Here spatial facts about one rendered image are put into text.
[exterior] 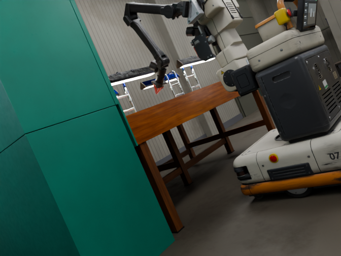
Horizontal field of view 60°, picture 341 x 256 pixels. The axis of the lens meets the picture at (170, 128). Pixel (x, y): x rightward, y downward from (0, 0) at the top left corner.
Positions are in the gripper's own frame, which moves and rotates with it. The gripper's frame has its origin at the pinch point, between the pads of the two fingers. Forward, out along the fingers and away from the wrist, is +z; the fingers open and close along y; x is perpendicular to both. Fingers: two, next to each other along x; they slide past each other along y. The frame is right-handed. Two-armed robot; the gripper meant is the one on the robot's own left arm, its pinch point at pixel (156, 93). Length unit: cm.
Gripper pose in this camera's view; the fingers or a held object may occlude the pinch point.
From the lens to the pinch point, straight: 216.7
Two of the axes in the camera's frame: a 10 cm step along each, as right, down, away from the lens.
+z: -2.5, 8.0, 5.4
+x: 7.4, 5.1, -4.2
